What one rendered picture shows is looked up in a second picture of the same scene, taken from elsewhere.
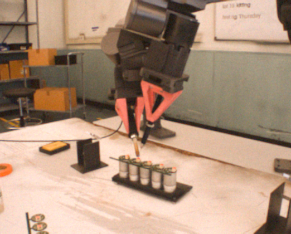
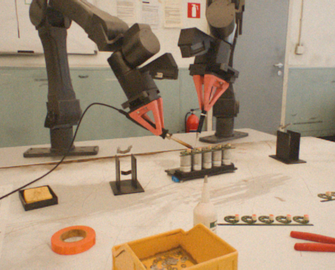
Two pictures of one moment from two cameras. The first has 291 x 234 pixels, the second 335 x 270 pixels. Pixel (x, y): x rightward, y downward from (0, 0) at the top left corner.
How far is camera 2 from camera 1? 0.76 m
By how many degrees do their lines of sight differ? 63
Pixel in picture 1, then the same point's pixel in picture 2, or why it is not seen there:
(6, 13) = not seen: outside the picture
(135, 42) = (205, 41)
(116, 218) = (245, 190)
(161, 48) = (226, 48)
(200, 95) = not seen: outside the picture
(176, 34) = (231, 36)
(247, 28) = not seen: outside the picture
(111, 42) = (149, 40)
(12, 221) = (233, 233)
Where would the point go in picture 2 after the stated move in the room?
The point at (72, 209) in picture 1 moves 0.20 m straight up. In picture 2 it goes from (221, 203) to (225, 93)
